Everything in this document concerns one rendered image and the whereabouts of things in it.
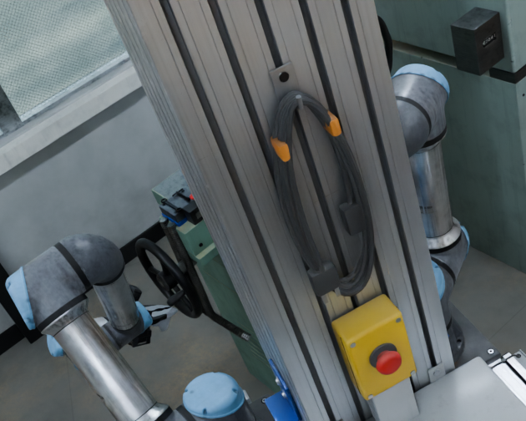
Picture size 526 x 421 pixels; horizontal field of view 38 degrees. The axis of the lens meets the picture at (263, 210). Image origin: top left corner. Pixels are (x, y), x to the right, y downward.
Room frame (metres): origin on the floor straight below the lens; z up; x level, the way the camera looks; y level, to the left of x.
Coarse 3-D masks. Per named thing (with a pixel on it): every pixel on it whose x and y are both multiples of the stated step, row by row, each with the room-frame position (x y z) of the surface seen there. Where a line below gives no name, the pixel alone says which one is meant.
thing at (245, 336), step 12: (168, 228) 1.75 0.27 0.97; (168, 240) 1.79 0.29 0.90; (180, 240) 1.75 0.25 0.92; (180, 252) 1.74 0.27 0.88; (192, 264) 1.74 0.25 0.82; (192, 276) 1.73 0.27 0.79; (204, 300) 1.72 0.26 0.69; (204, 312) 1.75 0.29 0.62; (228, 324) 1.68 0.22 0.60; (240, 336) 1.64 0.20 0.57
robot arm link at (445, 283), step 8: (432, 264) 1.16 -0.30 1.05; (440, 264) 1.18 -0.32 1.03; (440, 272) 1.14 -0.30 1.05; (448, 272) 1.16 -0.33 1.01; (440, 280) 1.12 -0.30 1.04; (448, 280) 1.15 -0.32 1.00; (440, 288) 1.11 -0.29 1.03; (448, 288) 1.14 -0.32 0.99; (440, 296) 1.10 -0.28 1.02; (448, 296) 1.13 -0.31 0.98; (448, 304) 1.13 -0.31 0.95; (448, 312) 1.12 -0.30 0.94; (448, 320) 1.11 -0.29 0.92
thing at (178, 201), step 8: (184, 192) 1.84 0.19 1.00; (168, 200) 1.83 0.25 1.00; (176, 200) 1.82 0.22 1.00; (184, 200) 1.81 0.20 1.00; (192, 200) 1.78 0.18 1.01; (160, 208) 1.82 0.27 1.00; (168, 208) 1.80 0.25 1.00; (184, 208) 1.76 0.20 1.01; (192, 208) 1.74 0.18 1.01; (168, 216) 1.80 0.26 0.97; (176, 216) 1.75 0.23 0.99; (184, 216) 1.76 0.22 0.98; (192, 216) 1.73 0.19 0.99; (200, 216) 1.74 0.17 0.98; (176, 224) 1.76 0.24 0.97
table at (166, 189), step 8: (176, 176) 2.10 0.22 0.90; (160, 184) 2.09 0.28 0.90; (168, 184) 2.07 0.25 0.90; (176, 184) 2.05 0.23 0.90; (184, 184) 2.04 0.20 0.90; (160, 192) 2.04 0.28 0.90; (168, 192) 2.03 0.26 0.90; (208, 248) 1.72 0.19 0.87; (216, 248) 1.72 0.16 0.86; (192, 256) 1.73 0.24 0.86; (200, 256) 1.70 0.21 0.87; (208, 256) 1.70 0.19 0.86; (200, 264) 1.70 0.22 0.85
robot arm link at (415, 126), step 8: (400, 104) 1.17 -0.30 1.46; (408, 104) 1.16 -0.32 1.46; (400, 112) 1.15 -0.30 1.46; (408, 112) 1.15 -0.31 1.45; (416, 112) 1.15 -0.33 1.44; (408, 120) 1.14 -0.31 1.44; (416, 120) 1.14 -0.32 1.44; (424, 120) 1.15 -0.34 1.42; (408, 128) 1.13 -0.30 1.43; (416, 128) 1.13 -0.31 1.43; (424, 128) 1.14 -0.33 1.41; (408, 136) 1.12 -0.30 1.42; (416, 136) 1.12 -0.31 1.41; (424, 136) 1.13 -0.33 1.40; (408, 144) 1.12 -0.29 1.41; (416, 144) 1.12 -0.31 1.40; (408, 152) 1.12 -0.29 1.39; (416, 152) 1.14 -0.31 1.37
